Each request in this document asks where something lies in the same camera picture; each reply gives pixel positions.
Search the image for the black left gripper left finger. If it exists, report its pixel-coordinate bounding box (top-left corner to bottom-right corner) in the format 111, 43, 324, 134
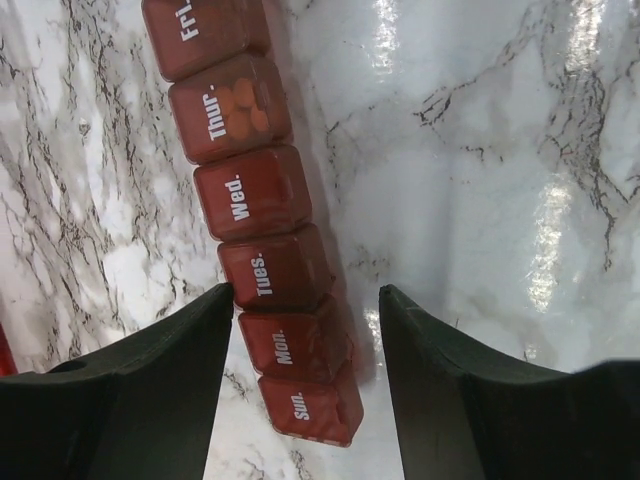
1, 284, 233, 479

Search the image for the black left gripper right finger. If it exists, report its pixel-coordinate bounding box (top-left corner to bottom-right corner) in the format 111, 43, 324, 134
379, 285, 639, 479

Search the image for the red weekly pill organizer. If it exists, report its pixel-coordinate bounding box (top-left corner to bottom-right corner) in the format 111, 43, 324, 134
142, 1, 364, 447

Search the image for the red plastic shopping basket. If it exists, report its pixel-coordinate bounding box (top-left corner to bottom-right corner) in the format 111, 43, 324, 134
0, 326, 16, 377

